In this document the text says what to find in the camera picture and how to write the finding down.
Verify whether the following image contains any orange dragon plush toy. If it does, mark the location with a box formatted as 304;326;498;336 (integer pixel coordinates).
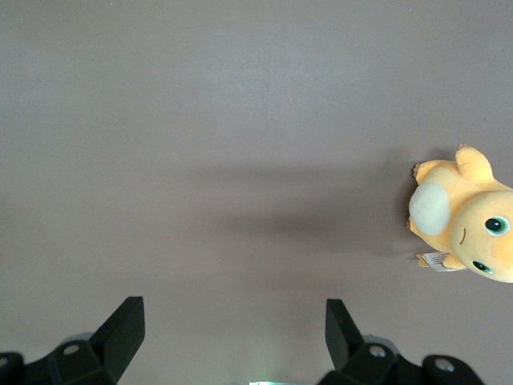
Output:
406;143;513;285

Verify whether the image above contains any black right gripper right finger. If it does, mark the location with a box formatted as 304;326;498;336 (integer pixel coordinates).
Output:
316;298;484;385

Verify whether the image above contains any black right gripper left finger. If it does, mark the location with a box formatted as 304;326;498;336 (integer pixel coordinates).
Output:
0;295;145;385

